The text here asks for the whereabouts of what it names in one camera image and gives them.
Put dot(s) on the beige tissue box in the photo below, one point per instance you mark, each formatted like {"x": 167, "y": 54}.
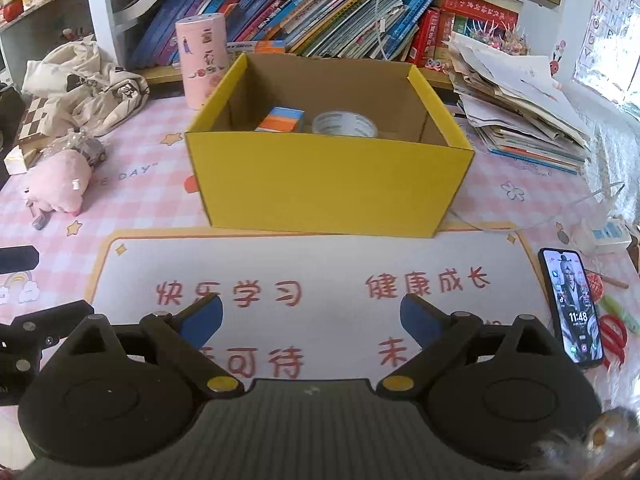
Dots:
{"x": 19, "y": 161}

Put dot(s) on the black smartphone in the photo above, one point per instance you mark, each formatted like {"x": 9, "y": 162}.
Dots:
{"x": 572, "y": 310}

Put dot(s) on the purple toy car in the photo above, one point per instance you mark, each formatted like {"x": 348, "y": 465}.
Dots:
{"x": 94, "y": 152}

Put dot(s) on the stack of papers and booklets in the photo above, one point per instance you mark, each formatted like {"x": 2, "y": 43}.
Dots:
{"x": 520, "y": 110}

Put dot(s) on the white power strip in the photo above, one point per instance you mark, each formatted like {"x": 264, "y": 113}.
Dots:
{"x": 605, "y": 234}

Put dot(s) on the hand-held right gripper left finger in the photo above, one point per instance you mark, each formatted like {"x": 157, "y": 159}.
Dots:
{"x": 202, "y": 322}

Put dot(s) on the orange blue puzzle cube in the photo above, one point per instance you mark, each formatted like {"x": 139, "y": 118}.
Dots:
{"x": 281, "y": 119}

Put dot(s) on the alphabet wall poster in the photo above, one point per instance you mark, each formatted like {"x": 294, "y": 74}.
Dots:
{"x": 607, "y": 25}

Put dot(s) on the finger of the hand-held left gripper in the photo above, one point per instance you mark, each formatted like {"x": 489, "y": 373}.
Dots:
{"x": 45, "y": 330}
{"x": 17, "y": 259}

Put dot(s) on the row of colourful books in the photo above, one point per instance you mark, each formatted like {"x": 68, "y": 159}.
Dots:
{"x": 320, "y": 15}

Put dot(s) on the red scissors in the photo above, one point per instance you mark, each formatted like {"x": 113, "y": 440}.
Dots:
{"x": 612, "y": 337}

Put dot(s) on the pink checked desk mat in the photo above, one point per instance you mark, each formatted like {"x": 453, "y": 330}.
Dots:
{"x": 150, "y": 200}

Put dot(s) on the red round ornament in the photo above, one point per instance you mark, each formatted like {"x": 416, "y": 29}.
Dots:
{"x": 595, "y": 284}

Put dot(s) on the green plastic stick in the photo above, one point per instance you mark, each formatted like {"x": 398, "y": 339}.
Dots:
{"x": 620, "y": 312}

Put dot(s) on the pink plush pig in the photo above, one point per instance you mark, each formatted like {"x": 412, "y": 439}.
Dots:
{"x": 57, "y": 185}

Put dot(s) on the small orange white box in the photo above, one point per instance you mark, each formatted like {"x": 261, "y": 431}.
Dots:
{"x": 255, "y": 46}

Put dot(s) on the white bookshelf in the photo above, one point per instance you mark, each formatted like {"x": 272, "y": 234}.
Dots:
{"x": 107, "y": 5}

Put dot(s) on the wooden chessboard box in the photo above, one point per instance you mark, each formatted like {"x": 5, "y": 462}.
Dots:
{"x": 37, "y": 120}

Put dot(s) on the dark brown bag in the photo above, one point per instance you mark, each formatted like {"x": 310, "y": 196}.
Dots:
{"x": 10, "y": 125}

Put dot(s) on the wooden pencil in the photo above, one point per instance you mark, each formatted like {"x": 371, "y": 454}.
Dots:
{"x": 614, "y": 281}

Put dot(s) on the pink cylinder container with stickers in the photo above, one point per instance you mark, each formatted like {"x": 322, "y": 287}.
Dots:
{"x": 200, "y": 62}

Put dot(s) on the beige hoodie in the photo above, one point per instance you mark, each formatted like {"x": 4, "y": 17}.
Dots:
{"x": 80, "y": 80}

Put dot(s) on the yellow cardboard box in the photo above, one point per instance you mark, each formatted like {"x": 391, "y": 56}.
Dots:
{"x": 325, "y": 185}

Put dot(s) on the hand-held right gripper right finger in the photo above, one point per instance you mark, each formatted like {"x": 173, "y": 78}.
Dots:
{"x": 420, "y": 321}

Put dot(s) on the clear tape roll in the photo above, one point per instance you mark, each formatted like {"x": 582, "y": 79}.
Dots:
{"x": 345, "y": 124}

